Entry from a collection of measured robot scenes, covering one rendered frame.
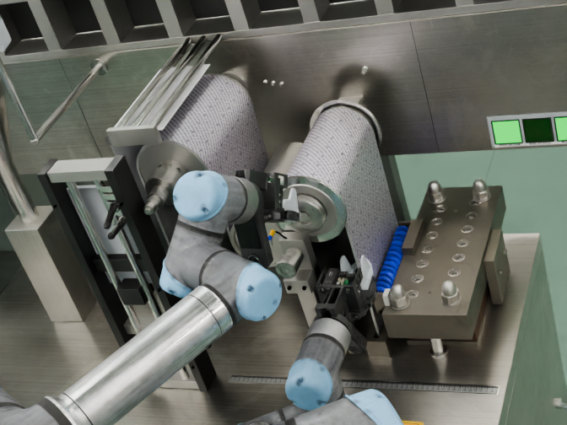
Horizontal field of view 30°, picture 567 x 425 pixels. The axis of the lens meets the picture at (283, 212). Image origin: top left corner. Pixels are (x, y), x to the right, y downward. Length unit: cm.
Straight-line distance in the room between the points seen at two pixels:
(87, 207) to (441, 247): 69
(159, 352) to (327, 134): 70
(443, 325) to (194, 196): 60
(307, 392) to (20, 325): 101
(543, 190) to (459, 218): 185
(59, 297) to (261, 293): 103
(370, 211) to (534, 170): 212
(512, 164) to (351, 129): 220
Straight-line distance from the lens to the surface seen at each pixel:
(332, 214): 186
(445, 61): 203
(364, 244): 197
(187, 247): 156
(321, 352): 174
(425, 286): 199
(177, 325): 143
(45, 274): 240
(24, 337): 250
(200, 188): 153
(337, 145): 194
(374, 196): 203
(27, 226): 234
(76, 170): 187
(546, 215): 384
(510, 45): 199
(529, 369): 215
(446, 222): 213
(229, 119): 201
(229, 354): 218
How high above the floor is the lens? 227
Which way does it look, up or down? 33 degrees down
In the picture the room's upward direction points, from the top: 18 degrees counter-clockwise
